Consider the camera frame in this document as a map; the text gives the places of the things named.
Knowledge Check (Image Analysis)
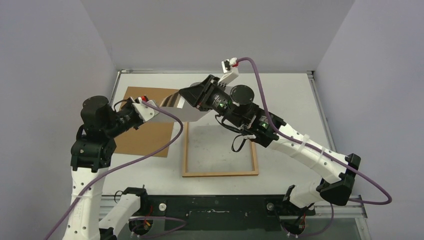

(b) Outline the clear acrylic sheet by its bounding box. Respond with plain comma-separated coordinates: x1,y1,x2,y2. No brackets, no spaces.
188,124,253,173

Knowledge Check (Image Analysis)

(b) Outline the wooden picture frame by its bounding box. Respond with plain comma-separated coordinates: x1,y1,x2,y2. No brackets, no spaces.
181,122,259,178

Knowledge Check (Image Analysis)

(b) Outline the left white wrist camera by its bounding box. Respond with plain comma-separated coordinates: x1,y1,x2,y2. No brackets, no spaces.
129,96,160,122

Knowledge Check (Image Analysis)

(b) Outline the aluminium rail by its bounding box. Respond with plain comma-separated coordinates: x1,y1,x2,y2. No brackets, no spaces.
94,195,367,220

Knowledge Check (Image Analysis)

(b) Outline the photo print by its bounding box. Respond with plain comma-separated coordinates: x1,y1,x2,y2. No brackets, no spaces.
142,86,211,123

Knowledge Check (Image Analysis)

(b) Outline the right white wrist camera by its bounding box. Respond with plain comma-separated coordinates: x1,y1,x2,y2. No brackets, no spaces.
217,57,239,87

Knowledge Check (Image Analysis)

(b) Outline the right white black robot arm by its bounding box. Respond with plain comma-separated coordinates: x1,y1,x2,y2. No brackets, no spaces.
178,75,361,215

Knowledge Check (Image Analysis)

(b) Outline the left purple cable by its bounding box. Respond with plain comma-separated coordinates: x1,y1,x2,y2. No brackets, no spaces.
43,99,188,240

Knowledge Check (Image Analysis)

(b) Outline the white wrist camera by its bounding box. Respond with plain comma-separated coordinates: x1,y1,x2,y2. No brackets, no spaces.
217,57,239,87
129,96,160,122

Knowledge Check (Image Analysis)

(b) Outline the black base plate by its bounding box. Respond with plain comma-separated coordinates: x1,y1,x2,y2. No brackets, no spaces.
133,194,316,232

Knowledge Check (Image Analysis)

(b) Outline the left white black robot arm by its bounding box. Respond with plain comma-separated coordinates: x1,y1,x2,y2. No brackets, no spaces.
63,96,149,240

